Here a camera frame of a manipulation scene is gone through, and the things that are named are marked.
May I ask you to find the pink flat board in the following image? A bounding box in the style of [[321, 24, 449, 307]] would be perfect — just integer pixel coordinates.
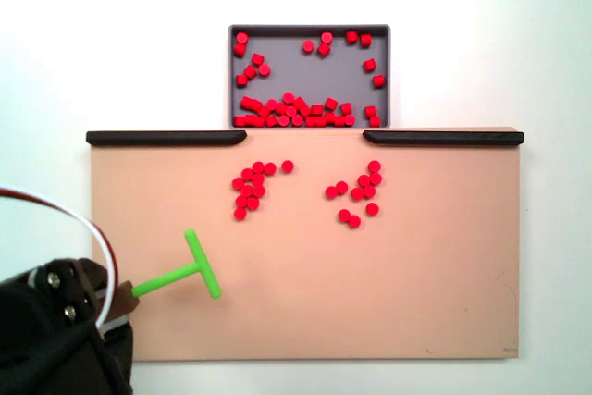
[[87, 125, 524, 363]]

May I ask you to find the black foam bumper strip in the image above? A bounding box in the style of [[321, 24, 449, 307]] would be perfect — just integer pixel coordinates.
[[362, 129, 525, 150], [85, 130, 249, 147]]

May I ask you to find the green T-shaped pusher tool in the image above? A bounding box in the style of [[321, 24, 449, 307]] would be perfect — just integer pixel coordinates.
[[108, 228, 223, 322]]

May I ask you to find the grey plastic tray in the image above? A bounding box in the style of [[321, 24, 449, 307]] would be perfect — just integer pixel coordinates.
[[228, 23, 392, 129]]

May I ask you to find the white and red servo wire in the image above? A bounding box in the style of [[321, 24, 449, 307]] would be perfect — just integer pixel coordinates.
[[0, 186, 122, 327]]

